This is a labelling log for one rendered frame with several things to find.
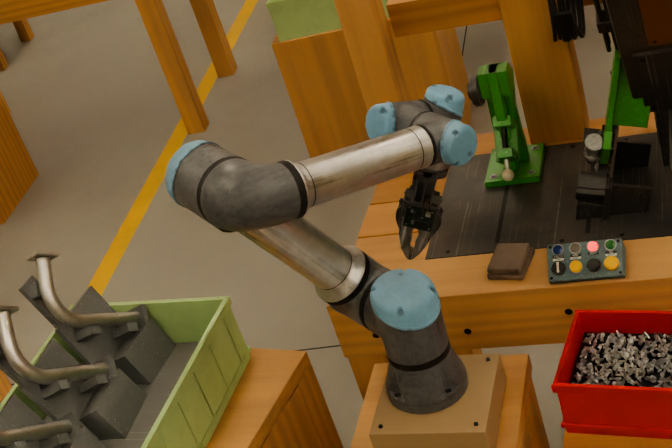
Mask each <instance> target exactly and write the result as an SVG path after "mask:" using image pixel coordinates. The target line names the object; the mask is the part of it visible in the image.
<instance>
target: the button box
mask: <svg viewBox="0 0 672 448"><path fill-rule="evenodd" d="M608 240H613V241H614V242H615V244H616V245H615V247H614V248H613V249H607V248H606V246H605V243H606V242H607V241H608ZM590 242H596V243H597V245H598V248H597V249H596V250H595V251H590V250H589V249H588V244H589V243H590ZM574 243H577V244H579V246H580V250H579V251H578V252H577V253H573V252H572V251H571V250H570V246H571V245H572V244H574ZM574 243H564V244H553V245H547V259H548V280H549V282H550V284H555V283H567V282H578V281H590V280H602V279H613V278H625V273H626V248H625V246H624V243H623V241H622V239H621V238H615V239H605V240H594V241H584V242H574ZM556 245H560V246H562V248H563V251H562V253H560V254H555V253H554V252H553V247H554V246H556ZM608 256H615V257H616V258H617V259H618V261H619V266H618V268H617V269H615V270H612V271H611V270H607V269H606V268H605V266H604V260H605V259H606V258H607V257H608ZM590 259H597V260H598V261H599V263H600V267H599V269H598V270H596V271H591V270H590V269H589V268H588V266H587V263H588V261H589V260H590ZM574 260H577V261H580V262H581V264H582V269H581V270H580V271H579V272H572V271H571V269H570V263H571V262H572V261H574ZM557 261H559V262H562V263H563V264H564V266H565V271H564V272H563V273H562V274H559V275H558V274H555V273H554V272H553V271H552V265H553V263H555V262H557Z"/></svg>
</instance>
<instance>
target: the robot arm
mask: <svg viewBox="0 0 672 448"><path fill-rule="evenodd" d="M424 97H425V98H424V99H419V100H413V101H400V102H390V101H388V102H386V103H381V104H375V105H373V106H372V107H371V108H370V109H369V111H368V112H367V115H366V123H365V126H366V131H367V134H368V136H369V138H370V140H367V141H364V142H360V143H357V144H354V145H351V146H348V147H344V148H341V149H338V150H335V151H332V152H329V153H325V154H322V155H319V156H316V157H313V158H310V159H306V160H303V161H300V162H297V163H293V162H291V161H289V160H282V161H279V162H276V163H270V164H261V163H254V162H250V161H248V160H246V159H244V158H242V157H240V156H238V155H236V154H234V153H232V152H230V151H228V150H226V149H224V148H222V147H220V146H219V145H218V144H216V143H214V142H210V141H205V140H195V141H192V142H189V143H187V144H185V145H183V146H182V147H181V148H179V149H178V150H177V151H176V152H175V153H174V155H173V156H172V158H171V159H170V161H169V163H168V166H167V169H166V174H165V182H166V188H167V191H168V193H169V195H170V196H171V197H172V199H174V201H175V202H176V203H177V204H178V205H180V206H182V207H185V208H187V209H189V210H190V211H192V212H193V213H195V214H196V215H198V216H199V217H201V218H202V219H204V220H205V221H207V222H208V223H210V224H211V225H213V226H214V227H216V228H217V229H219V230H220V231H222V232H224V233H233V232H239V233H240V234H242V235H243V236H245V237H246V238H248V239H249V240H251V241H252V242H254V243H255V244H256V245H258V246H259V247H261V248H262V249H264V250H265V251H267V252H268V253H270V254H271V255H273V256H274V257H275V258H277V259H278V260H280V261H281V262H283V263H284V264H286V265H287V266H289V267H290V268H291V269H293V270H294V271H296V272H297V273H299V274H300V275H302V276H303V277H305V278H306V279H308V280H309V281H310V282H312V283H313V284H315V289H316V292H317V294H318V296H319V297H320V298H321V299H322V300H324V301H325V302H326V303H328V304H329V306H330V307H331V308H333V309H334V310H335V311H337V312H339V313H341V314H343V315H345V316H347V317H349V318H350V319H352V320H353V321H355V322H357V323H358V324H360V325H362V326H363V327H365V328H367V329H368V330H370V331H371V332H373V333H374V334H376V335H378V336H379V337H380V338H381V339H382V341H383V343H384V347H385V350H386V354H387V357H388V361H389V362H388V372H387V381H386V387H387V392H388V395H389V398H390V401H391V402H392V404H393V405H394V406H395V407H396V408H398V409H399V410H401V411H404V412H407V413H411V414H429V413H434V412H438V411H441V410H443V409H446V408H448V407H449V406H451V405H453V404H454V403H456V402H457V401H458V400H459V399H460V398H461V397H462V396H463V395H464V393H465V392H466V390H467V387H468V382H469V380H468V375H467V371H466V367H465V365H464V363H463V362H462V360H461V359H460V358H459V356H458V355H457V354H456V352H455V351H454V349H453V348H452V347H451V345H450V342H449V338H448V334H447V330H446V326H445V322H444V318H443V314H442V310H441V302H440V297H439V294H438V292H437V290H436V288H435V285H434V283H433V282H432V280H431V279H430V278H429V277H428V276H427V275H425V274H424V273H422V272H420V271H417V270H414V269H407V270H405V271H403V269H395V270H390V269H388V268H386V267H384V266H383V265H381V264H380V263H378V262H377V261H375V260H374V259H373V258H371V257H370V256H369V255H367V254H366V253H364V252H363V251H362V250H360V249H359V248H358V247H356V246H353V245H345V246H341V245H340V244H338V243H337V242H336V241H334V240H333V239H332V238H330V237H329V236H328V235H326V234H325V233H323V232H322V231H321V230H319V229H318V228H317V227H315V226H314V225H313V224H311V223H310V222H309V221H307V220H306V219H304V218H303V216H305V215H306V213H307V212H308V209H309V208H310V207H313V206H316V205H319V204H322V203H325V202H328V201H330V200H333V199H336V198H339V197H342V196H345V195H348V194H351V193H354V192H357V191H359V190H362V189H365V188H368V187H371V186H374V185H377V184H380V183H383V182H386V181H388V180H391V179H394V178H397V177H400V176H403V175H406V174H409V173H412V172H414V175H413V180H412V185H410V188H406V190H405V191H404V193H405V195H404V198H400V199H399V205H398V208H397V211H396V222H397V225H398V228H399V238H400V243H401V249H402V251H403V253H404V255H405V256H406V258H407V259H409V260H412V259H414V258H415V257H416V256H418V255H419V254H420V253H421V252H422V250H423V249H424V248H425V247H426V245H427V244H428V243H429V241H430V239H431V237H432V236H433V235H434V234H435V233H436V232H437V231H438V229H439V228H440V225H441V222H442V213H443V211H444V208H441V207H440V203H441V202H443V198H442V196H440V192H438V191H435V185H436V181H437V179H443V178H445V177H446V176H447V174H448V169H449V167H450V165H453V166H462V165H465V164H466V163H468V162H469V161H470V160H471V159H472V157H473V156H474V154H475V152H476V149H477V142H478V140H477V135H476V133H475V131H474V129H473V128H472V127H471V126H469V125H467V124H465V123H462V122H461V119H462V117H463V110H464V103H465V96H464V94H463V93H462V92H461V91H460V90H458V89H456V88H454V87H451V86H447V85H441V84H435V85H431V86H429V87H428V88H427V90H426V94H425V95H424ZM414 228H415V229H418V232H419V235H418V236H417V237H416V240H415V245H414V246H413V247H412V246H411V243H410V242H411V240H412V234H411V232H412V231H413V230H414ZM411 248H412V251H411ZM410 253H411V254H410Z"/></svg>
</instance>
